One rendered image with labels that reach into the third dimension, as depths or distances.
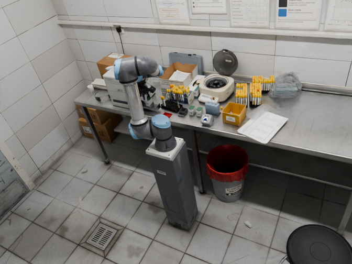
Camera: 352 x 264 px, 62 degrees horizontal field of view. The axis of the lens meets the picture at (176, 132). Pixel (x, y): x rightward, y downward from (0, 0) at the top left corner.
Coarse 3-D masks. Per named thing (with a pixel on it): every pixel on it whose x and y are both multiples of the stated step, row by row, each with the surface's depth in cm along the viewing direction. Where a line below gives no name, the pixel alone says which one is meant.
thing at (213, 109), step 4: (208, 104) 219; (212, 104) 219; (216, 104) 218; (208, 108) 222; (212, 108) 220; (216, 108) 217; (208, 112) 224; (212, 112) 222; (216, 112) 220; (220, 112) 225; (216, 116) 221
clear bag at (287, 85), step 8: (280, 80) 222; (288, 80) 220; (296, 80) 221; (272, 88) 229; (280, 88) 223; (288, 88) 223; (296, 88) 221; (272, 96) 229; (280, 96) 228; (288, 96) 225; (296, 96) 226
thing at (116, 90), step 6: (108, 72) 239; (108, 78) 235; (114, 78) 232; (150, 78) 250; (108, 84) 240; (114, 84) 237; (120, 84) 233; (150, 84) 252; (108, 90) 245; (114, 90) 242; (120, 90) 238; (114, 96) 247; (120, 96) 243; (114, 102) 252; (120, 102) 248; (126, 102) 245
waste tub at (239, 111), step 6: (228, 108) 219; (234, 108) 219; (240, 108) 216; (222, 114) 211; (228, 114) 208; (234, 114) 220; (240, 114) 206; (228, 120) 212; (234, 120) 209; (240, 120) 209
